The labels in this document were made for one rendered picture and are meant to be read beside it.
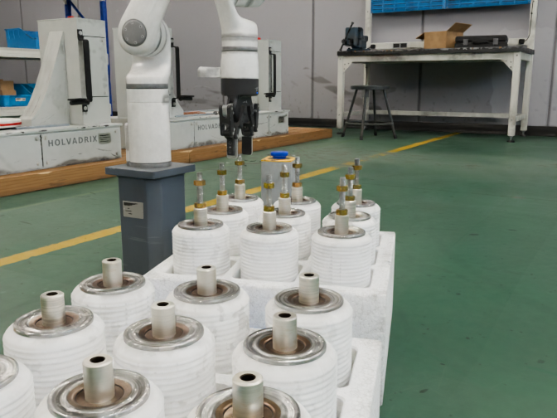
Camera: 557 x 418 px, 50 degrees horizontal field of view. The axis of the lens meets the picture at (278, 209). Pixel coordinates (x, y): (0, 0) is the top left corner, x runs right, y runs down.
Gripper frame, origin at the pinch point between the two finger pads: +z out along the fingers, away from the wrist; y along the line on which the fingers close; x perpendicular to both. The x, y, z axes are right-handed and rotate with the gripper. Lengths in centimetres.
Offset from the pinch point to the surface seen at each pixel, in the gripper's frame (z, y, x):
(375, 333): 23.0, -26.4, -34.8
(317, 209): 10.9, 0.5, -16.5
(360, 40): -51, 440, 88
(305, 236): 13.4, -11.4, -18.3
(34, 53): -37, 350, 384
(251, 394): 8, -75, -36
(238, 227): 12.4, -14.0, -6.3
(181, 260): 14.9, -28.3, -3.0
